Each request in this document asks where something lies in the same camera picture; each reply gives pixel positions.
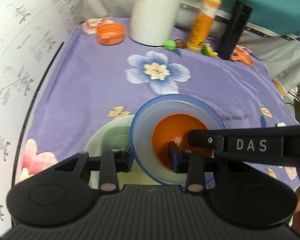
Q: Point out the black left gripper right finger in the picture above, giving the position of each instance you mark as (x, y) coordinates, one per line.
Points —
(189, 162)

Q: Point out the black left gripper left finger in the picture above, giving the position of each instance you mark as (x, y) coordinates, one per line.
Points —
(113, 162)

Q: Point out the white round plate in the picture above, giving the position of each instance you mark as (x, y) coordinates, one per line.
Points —
(93, 146)

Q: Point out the green square plate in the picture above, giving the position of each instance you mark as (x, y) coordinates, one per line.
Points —
(115, 138)

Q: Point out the small orange bowl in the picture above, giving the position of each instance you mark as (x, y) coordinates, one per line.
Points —
(175, 127)

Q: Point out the blue translucent bowl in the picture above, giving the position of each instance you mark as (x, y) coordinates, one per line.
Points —
(145, 129)

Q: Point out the pale yellow flower dish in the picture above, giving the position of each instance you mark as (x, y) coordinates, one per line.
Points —
(136, 178)

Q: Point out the white power bank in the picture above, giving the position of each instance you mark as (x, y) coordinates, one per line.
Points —
(281, 124)

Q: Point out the purple floral tablecloth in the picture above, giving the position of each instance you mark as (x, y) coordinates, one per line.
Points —
(95, 84)

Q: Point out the orange toy frying pan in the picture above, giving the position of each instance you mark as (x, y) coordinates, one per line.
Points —
(242, 57)

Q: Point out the yellow toy banana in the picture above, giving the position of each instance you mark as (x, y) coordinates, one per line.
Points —
(209, 51)

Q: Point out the green toy vegetable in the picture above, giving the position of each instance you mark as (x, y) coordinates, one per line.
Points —
(204, 50)

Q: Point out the bright green toy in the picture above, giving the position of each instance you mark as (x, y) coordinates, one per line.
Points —
(170, 45)

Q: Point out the brown toy mushroom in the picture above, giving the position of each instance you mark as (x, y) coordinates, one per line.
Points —
(180, 43)

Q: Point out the orange toy pot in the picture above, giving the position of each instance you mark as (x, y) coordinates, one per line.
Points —
(110, 34)

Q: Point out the yellow orange bottle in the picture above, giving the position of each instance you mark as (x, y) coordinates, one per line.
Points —
(202, 24)

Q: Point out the black tall flask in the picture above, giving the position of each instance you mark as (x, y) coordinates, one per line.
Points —
(239, 17)

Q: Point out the white thermos jug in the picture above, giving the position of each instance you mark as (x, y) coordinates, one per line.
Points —
(152, 21)

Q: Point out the white printed paper sheet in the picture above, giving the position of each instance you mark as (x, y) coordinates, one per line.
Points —
(32, 33)

